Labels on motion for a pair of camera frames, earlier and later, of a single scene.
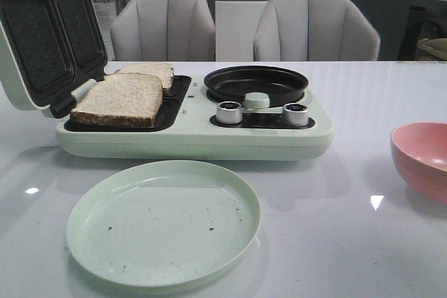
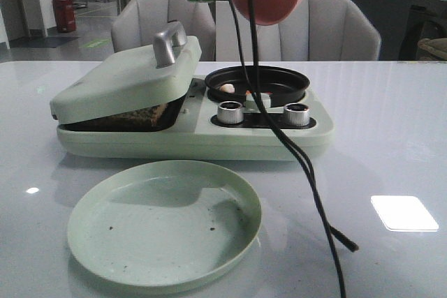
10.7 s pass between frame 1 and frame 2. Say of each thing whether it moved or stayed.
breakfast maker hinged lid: moved
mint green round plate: stayed
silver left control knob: stayed
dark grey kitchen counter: stayed
